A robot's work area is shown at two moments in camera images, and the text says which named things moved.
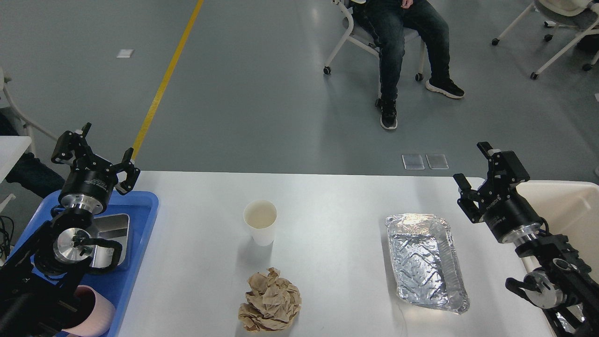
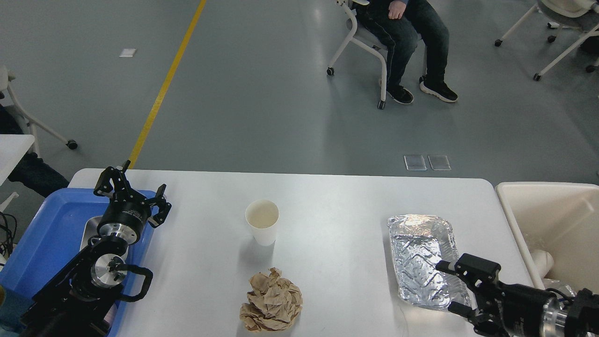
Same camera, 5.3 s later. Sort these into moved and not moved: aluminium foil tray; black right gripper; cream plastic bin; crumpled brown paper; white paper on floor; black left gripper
Moved: black left gripper; black right gripper
Not moved: white paper on floor; aluminium foil tray; cream plastic bin; crumpled brown paper
